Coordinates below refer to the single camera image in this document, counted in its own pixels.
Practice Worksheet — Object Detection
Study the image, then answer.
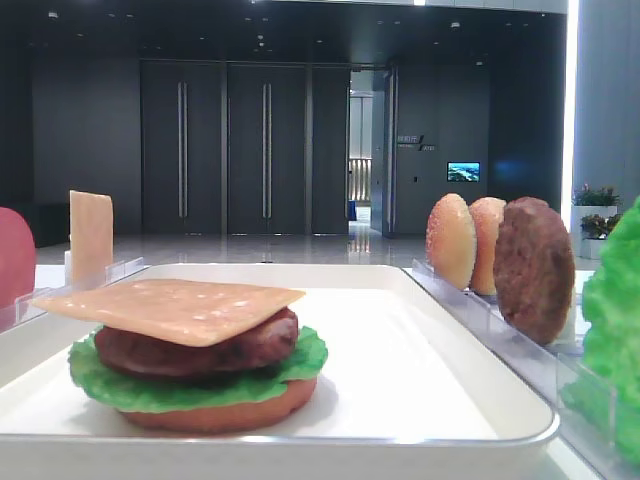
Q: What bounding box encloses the orange cheese slice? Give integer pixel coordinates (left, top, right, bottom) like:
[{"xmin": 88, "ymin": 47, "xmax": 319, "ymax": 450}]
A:
[
  {"xmin": 32, "ymin": 279, "xmax": 305, "ymax": 347},
  {"xmin": 69, "ymin": 190, "xmax": 114, "ymax": 283}
]

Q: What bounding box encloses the meat patty on tray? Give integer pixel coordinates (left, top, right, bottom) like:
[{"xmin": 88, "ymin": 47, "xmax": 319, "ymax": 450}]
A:
[{"xmin": 94, "ymin": 308, "xmax": 299, "ymax": 380}]

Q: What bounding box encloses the bun slice under lettuce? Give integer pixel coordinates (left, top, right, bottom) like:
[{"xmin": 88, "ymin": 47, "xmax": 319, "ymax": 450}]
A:
[{"xmin": 114, "ymin": 376, "xmax": 318, "ymax": 435}]

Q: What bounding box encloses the standing brown meat patty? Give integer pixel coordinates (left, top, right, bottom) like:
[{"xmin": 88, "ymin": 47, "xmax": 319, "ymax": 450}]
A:
[{"xmin": 493, "ymin": 197, "xmax": 575, "ymax": 345}]

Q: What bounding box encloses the green lettuce on tray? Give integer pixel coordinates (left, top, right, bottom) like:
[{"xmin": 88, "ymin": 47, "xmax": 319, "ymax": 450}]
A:
[{"xmin": 68, "ymin": 326, "xmax": 328, "ymax": 413}]

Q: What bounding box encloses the red tomato slice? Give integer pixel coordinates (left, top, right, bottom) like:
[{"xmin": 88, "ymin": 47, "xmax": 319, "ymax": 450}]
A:
[{"xmin": 0, "ymin": 207, "xmax": 36, "ymax": 308}]

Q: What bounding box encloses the standing green lettuce leaf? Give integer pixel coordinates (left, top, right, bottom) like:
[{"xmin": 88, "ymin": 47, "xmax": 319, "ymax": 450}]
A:
[{"xmin": 561, "ymin": 203, "xmax": 639, "ymax": 466}]

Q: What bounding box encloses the sesame bun top left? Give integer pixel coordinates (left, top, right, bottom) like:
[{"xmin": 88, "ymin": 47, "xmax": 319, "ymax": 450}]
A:
[{"xmin": 426, "ymin": 193, "xmax": 477, "ymax": 290}]

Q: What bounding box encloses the sesame bun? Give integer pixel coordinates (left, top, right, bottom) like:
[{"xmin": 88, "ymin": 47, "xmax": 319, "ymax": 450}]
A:
[
  {"xmin": 426, "ymin": 193, "xmax": 477, "ymax": 290},
  {"xmin": 469, "ymin": 197, "xmax": 506, "ymax": 296}
]

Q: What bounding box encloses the dark double door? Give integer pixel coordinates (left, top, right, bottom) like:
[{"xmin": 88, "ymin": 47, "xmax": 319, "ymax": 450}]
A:
[{"xmin": 141, "ymin": 61, "xmax": 350, "ymax": 234}]

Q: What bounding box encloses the sesame bun top right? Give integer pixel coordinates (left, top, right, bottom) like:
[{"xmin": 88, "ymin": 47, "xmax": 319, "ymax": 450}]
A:
[{"xmin": 469, "ymin": 197, "xmax": 506, "ymax": 296}]

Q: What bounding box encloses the white rectangular metal tray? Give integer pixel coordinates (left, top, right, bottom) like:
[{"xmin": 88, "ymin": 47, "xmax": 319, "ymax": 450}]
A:
[{"xmin": 1, "ymin": 264, "xmax": 560, "ymax": 479}]

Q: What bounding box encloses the white planter with flowers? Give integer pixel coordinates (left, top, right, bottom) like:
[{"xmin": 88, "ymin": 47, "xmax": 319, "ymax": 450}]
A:
[{"xmin": 571, "ymin": 184, "xmax": 620, "ymax": 259}]

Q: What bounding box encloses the wall display screen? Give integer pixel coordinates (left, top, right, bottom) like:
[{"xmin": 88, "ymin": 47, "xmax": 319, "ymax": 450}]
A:
[{"xmin": 447, "ymin": 162, "xmax": 480, "ymax": 183}]

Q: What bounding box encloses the right clear acrylic rail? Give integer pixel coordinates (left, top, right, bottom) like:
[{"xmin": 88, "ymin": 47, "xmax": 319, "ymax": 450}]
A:
[{"xmin": 411, "ymin": 259, "xmax": 639, "ymax": 479}]

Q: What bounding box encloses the clear acrylic rail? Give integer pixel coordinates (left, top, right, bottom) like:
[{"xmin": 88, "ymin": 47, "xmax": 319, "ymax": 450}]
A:
[
  {"xmin": 411, "ymin": 259, "xmax": 639, "ymax": 479},
  {"xmin": 1, "ymin": 257, "xmax": 145, "ymax": 333}
]

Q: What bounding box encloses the left clear acrylic rail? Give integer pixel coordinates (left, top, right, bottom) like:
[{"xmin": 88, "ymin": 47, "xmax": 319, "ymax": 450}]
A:
[{"xmin": 1, "ymin": 257, "xmax": 145, "ymax": 333}]

